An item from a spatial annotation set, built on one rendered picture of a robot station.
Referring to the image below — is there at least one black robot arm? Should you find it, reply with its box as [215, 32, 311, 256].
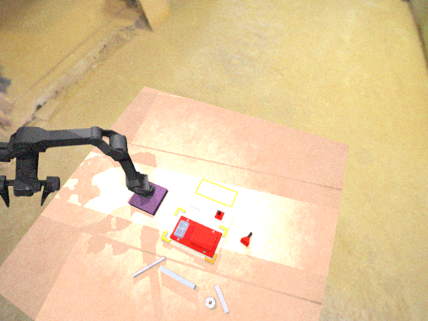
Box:
[0, 126, 155, 199]

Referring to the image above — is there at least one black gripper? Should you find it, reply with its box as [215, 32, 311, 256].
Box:
[0, 164, 60, 207]

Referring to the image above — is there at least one light grey flat bar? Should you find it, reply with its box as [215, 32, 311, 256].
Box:
[215, 284, 229, 313]

